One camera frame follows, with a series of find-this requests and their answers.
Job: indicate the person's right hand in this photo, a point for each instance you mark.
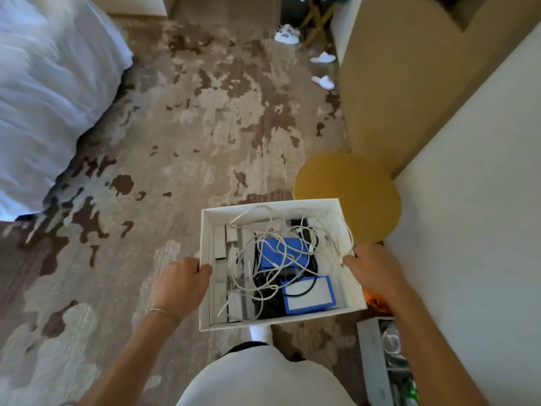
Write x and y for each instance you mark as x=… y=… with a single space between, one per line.
x=378 y=270

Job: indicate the person's left forearm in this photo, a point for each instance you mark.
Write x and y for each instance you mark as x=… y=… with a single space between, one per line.
x=131 y=359

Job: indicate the person's right thumb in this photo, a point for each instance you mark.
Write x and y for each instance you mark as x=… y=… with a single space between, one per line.
x=353 y=261

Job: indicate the white sneaker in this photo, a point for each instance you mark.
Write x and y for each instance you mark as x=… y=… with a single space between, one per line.
x=288 y=34

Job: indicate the person's white sock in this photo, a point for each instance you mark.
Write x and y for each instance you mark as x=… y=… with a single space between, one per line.
x=260 y=334

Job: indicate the person's white shirt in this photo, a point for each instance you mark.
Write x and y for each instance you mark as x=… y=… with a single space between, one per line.
x=262 y=380

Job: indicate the white cardboard box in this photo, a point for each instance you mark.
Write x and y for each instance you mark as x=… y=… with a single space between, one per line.
x=219 y=215

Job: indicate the round yellow stool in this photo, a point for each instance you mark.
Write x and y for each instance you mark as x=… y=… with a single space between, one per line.
x=351 y=190

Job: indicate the bed with white duvet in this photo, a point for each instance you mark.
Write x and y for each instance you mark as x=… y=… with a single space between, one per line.
x=46 y=92

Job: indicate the white charger adapter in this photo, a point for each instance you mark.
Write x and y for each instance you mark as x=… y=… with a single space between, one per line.
x=234 y=262
x=233 y=234
x=236 y=306

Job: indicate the person's left hand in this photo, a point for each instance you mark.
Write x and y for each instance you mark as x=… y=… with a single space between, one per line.
x=177 y=287

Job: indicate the person's right forearm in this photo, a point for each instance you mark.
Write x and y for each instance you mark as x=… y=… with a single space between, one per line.
x=431 y=355

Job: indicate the grey open drawer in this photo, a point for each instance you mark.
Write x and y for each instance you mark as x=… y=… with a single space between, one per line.
x=374 y=359

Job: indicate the white slipper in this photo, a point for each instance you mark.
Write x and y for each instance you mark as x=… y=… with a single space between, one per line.
x=323 y=82
x=323 y=58

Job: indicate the plain blue battery pack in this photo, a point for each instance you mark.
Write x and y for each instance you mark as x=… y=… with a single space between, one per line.
x=296 y=249

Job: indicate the person's left thumb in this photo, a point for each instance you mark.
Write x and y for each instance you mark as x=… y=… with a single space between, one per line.
x=202 y=269

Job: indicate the wooden folding luggage rack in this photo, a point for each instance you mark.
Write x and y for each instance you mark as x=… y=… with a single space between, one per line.
x=319 y=21

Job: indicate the tan wooden cabinet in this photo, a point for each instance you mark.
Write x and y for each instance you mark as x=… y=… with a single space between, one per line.
x=401 y=71

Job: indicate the blue battery pack white label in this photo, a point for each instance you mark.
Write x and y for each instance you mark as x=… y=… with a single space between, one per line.
x=308 y=296

